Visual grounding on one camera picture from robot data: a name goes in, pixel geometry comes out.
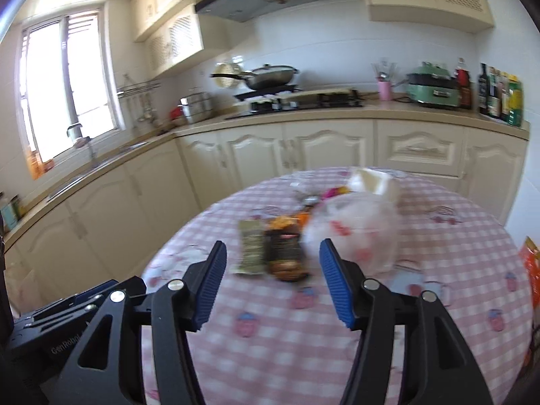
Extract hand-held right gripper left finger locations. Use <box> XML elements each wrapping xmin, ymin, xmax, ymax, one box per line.
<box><xmin>55</xmin><ymin>240</ymin><xmax>228</xmax><ymax>405</ymax></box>

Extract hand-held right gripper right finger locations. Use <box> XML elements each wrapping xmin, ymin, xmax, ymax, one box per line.
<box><xmin>318</xmin><ymin>238</ymin><xmax>494</xmax><ymax>405</ymax></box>

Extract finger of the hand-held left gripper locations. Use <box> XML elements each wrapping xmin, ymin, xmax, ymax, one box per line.
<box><xmin>70</xmin><ymin>279</ymin><xmax>121</xmax><ymax>304</ymax></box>
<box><xmin>15</xmin><ymin>276</ymin><xmax>146</xmax><ymax>335</ymax></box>

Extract green snack wrapper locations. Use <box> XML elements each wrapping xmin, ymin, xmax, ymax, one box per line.
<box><xmin>234</xmin><ymin>218</ymin><xmax>267</xmax><ymax>275</ymax></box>

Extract dark brown snack wrapper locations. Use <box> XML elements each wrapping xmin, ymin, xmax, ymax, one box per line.
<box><xmin>264</xmin><ymin>225</ymin><xmax>308</xmax><ymax>281</ymax></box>

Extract white plastic bag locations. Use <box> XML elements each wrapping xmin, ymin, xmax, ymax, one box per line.
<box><xmin>301</xmin><ymin>192</ymin><xmax>401</xmax><ymax>275</ymax></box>

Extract orange wrapper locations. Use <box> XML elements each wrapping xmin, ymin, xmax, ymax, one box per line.
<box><xmin>270</xmin><ymin>213</ymin><xmax>313</xmax><ymax>231</ymax></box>

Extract pink checked tablecloth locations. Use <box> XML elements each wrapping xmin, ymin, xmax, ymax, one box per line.
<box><xmin>141</xmin><ymin>166</ymin><xmax>534</xmax><ymax>405</ymax></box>

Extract blue label jar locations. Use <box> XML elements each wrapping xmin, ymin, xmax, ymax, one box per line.
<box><xmin>0</xmin><ymin>202</ymin><xmax>18</xmax><ymax>232</ymax></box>

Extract metal faucet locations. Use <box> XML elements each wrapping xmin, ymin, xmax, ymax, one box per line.
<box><xmin>66</xmin><ymin>122</ymin><xmax>96</xmax><ymax>169</ymax></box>

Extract orange window packet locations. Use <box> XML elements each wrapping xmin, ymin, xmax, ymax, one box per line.
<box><xmin>25</xmin><ymin>147</ymin><xmax>55</xmax><ymax>180</ymax></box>

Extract cream base cabinets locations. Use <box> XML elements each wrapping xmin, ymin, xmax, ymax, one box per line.
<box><xmin>0</xmin><ymin>116</ymin><xmax>530</xmax><ymax>338</ymax></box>

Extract hanging metal utensils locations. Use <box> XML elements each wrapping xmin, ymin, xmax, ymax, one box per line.
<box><xmin>127</xmin><ymin>93</ymin><xmax>158</xmax><ymax>132</ymax></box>

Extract stainless steel steamer pot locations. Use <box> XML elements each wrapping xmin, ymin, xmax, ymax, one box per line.
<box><xmin>179</xmin><ymin>92</ymin><xmax>214</xmax><ymax>125</ymax></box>

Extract black gas stove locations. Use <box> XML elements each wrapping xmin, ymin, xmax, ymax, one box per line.
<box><xmin>223</xmin><ymin>85</ymin><xmax>364</xmax><ymax>119</ymax></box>

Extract large orange packet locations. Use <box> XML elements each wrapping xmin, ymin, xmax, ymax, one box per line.
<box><xmin>519</xmin><ymin>236</ymin><xmax>540</xmax><ymax>372</ymax></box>

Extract kitchen window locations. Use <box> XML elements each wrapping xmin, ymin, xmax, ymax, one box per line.
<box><xmin>19</xmin><ymin>10</ymin><xmax>124</xmax><ymax>179</ymax></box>

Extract cream round colander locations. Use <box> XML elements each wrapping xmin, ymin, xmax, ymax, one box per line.
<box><xmin>214</xmin><ymin>61</ymin><xmax>242</xmax><ymax>89</ymax></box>

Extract steel wok with lid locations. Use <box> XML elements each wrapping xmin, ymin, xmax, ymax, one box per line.
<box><xmin>211</xmin><ymin>64</ymin><xmax>300</xmax><ymax>91</ymax></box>

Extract bunch of chopsticks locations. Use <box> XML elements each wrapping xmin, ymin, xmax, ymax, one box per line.
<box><xmin>371</xmin><ymin>61</ymin><xmax>399</xmax><ymax>83</ymax></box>

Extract green electric cooker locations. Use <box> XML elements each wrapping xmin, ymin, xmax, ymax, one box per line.
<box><xmin>406</xmin><ymin>62</ymin><xmax>461</xmax><ymax>108</ymax></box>

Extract red label sauce bottle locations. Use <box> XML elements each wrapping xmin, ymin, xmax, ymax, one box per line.
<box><xmin>455</xmin><ymin>58</ymin><xmax>473</xmax><ymax>110</ymax></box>

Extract green yellow packet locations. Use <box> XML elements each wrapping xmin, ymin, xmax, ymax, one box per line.
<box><xmin>506</xmin><ymin>75</ymin><xmax>524</xmax><ymax>127</ymax></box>

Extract metal wall utensil rack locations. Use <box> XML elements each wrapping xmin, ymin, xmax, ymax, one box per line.
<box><xmin>117</xmin><ymin>74</ymin><xmax>162</xmax><ymax>98</ymax></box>

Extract cream panel wall cabinet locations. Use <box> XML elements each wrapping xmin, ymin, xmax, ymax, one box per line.
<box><xmin>132</xmin><ymin>0</ymin><xmax>254</xmax><ymax>43</ymax></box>

